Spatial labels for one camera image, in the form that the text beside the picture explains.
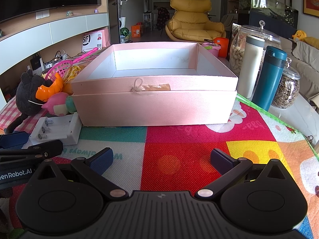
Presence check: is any pink plastic strainer basket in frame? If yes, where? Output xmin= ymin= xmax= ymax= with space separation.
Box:
xmin=44 ymin=48 xmax=98 ymax=81

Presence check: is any large glass nut jar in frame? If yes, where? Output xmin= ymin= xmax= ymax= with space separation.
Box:
xmin=229 ymin=20 xmax=281 ymax=76

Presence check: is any watermelon ball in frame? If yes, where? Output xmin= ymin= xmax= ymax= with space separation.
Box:
xmin=120 ymin=27 xmax=130 ymax=37

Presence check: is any yellow duck plush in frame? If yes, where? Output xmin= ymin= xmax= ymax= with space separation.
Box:
xmin=292 ymin=30 xmax=319 ymax=49

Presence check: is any orange paper bag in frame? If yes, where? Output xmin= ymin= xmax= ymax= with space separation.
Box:
xmin=131 ymin=24 xmax=143 ymax=38

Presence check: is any grey sofa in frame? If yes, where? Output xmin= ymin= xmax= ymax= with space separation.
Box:
xmin=280 ymin=37 xmax=318 ymax=101

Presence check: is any pink pig toy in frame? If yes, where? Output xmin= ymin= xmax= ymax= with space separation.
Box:
xmin=42 ymin=92 xmax=77 ymax=117

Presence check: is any orange plastic bucket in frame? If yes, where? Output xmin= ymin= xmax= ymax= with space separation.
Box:
xmin=213 ymin=37 xmax=229 ymax=58

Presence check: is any white battery charger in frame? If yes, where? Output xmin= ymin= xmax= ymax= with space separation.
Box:
xmin=29 ymin=112 xmax=82 ymax=146

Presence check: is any orange toy scoop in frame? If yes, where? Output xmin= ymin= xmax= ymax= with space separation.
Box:
xmin=35 ymin=73 xmax=63 ymax=102

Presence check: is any colourful play mat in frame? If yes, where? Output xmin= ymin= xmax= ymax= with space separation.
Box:
xmin=0 ymin=93 xmax=319 ymax=239

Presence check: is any small glass seed jar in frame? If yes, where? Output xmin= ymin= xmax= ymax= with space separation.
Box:
xmin=271 ymin=57 xmax=301 ymax=109

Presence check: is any teal thermos bottle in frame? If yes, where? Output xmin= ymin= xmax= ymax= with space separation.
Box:
xmin=251 ymin=46 xmax=287 ymax=111

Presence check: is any glass fish tank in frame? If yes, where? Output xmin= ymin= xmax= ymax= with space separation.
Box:
xmin=237 ymin=0 xmax=299 ymax=39

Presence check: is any yellow lounge chair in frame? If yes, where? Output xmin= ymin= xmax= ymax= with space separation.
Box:
xmin=165 ymin=0 xmax=226 ymax=43

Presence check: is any black plush toy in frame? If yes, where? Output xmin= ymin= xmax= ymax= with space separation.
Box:
xmin=5 ymin=70 xmax=52 ymax=134

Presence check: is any white SF parcel box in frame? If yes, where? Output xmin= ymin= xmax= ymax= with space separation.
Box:
xmin=82 ymin=30 xmax=105 ymax=52

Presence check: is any white thermos bottle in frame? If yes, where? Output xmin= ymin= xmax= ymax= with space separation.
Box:
xmin=237 ymin=35 xmax=265 ymax=98

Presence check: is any pink cardboard box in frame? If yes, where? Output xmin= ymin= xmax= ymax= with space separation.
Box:
xmin=71 ymin=42 xmax=238 ymax=127

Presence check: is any packaged bread bun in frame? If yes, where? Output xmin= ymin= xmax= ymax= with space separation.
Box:
xmin=63 ymin=65 xmax=82 ymax=83

